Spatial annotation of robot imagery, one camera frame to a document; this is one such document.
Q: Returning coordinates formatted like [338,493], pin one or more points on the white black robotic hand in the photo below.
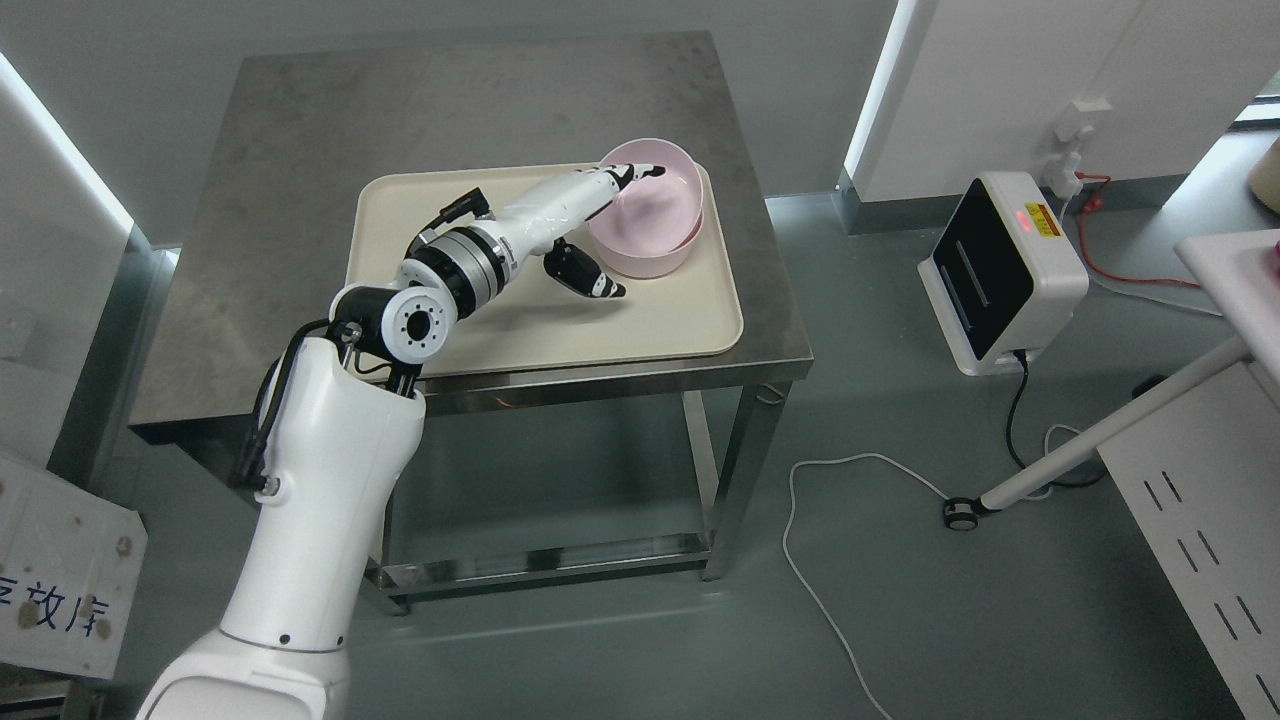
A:
[537,223]

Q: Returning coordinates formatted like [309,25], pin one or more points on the pink bowl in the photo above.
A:
[654,215]
[650,262]

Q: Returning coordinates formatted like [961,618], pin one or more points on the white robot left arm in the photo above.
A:
[340,418]

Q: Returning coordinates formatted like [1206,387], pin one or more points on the beige plastic tray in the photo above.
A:
[537,324]

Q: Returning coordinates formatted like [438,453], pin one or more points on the stainless steel table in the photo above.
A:
[304,133]

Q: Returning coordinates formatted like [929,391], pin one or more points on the white black box device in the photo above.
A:
[1003,279]

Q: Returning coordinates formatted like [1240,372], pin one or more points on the white stand leg with caster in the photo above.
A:
[963,513]

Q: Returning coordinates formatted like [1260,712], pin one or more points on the white sign board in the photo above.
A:
[70,564]

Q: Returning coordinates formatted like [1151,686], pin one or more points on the white perforated panel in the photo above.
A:
[1201,478]

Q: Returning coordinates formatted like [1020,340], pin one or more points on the white wall socket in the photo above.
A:
[1076,126]

